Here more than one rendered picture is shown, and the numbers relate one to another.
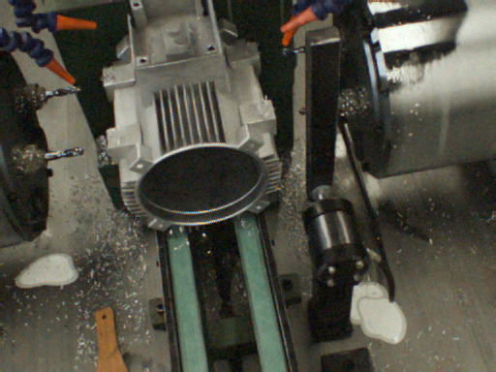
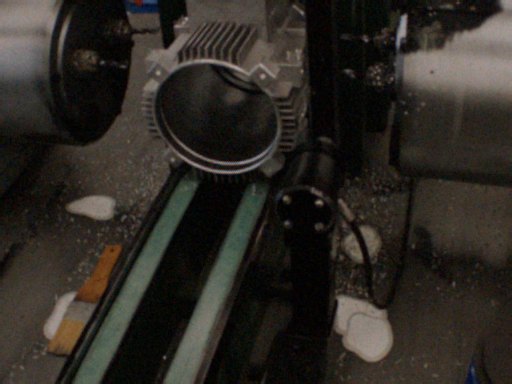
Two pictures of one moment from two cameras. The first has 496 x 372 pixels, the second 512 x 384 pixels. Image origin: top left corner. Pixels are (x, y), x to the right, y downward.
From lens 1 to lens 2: 0.36 m
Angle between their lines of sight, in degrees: 22
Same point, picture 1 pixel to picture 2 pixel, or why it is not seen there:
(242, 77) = (293, 41)
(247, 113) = (276, 58)
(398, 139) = (409, 105)
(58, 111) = not seen: hidden behind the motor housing
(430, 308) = (423, 341)
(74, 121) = not seen: hidden behind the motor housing
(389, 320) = (375, 339)
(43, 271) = (89, 205)
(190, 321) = (157, 245)
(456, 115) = (472, 95)
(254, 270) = (241, 226)
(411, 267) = (422, 301)
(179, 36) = not seen: outside the picture
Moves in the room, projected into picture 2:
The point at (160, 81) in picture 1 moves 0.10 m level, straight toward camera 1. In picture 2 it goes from (206, 12) to (183, 48)
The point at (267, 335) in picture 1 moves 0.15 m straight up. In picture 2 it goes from (219, 280) to (199, 166)
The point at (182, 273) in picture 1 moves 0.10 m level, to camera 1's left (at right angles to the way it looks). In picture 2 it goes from (174, 209) to (107, 196)
